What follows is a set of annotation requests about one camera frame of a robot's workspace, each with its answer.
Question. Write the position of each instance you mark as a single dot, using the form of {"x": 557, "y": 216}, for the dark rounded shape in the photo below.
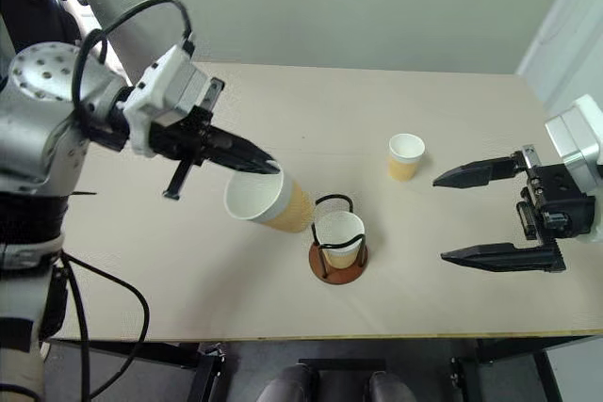
{"x": 289, "y": 385}

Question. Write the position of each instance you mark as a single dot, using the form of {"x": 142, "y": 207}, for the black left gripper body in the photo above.
{"x": 181, "y": 138}

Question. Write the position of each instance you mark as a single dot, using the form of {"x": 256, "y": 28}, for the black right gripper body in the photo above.
{"x": 558, "y": 204}

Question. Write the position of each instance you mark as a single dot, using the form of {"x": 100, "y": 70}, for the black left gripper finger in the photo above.
{"x": 240, "y": 145}
{"x": 235, "y": 163}

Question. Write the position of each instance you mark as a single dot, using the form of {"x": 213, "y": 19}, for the black metal table frame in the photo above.
{"x": 141, "y": 350}
{"x": 513, "y": 350}

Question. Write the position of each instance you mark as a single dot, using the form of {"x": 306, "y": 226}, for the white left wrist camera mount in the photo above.
{"x": 155, "y": 86}

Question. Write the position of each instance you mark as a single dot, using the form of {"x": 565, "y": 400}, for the tan paper cup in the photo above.
{"x": 341, "y": 232}
{"x": 404, "y": 164}
{"x": 292, "y": 206}

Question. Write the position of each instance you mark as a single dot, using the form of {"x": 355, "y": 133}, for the black bag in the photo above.
{"x": 42, "y": 11}

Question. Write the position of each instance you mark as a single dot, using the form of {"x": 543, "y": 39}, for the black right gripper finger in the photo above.
{"x": 513, "y": 258}
{"x": 476, "y": 173}

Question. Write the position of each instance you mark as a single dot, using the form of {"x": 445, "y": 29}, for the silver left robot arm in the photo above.
{"x": 37, "y": 105}

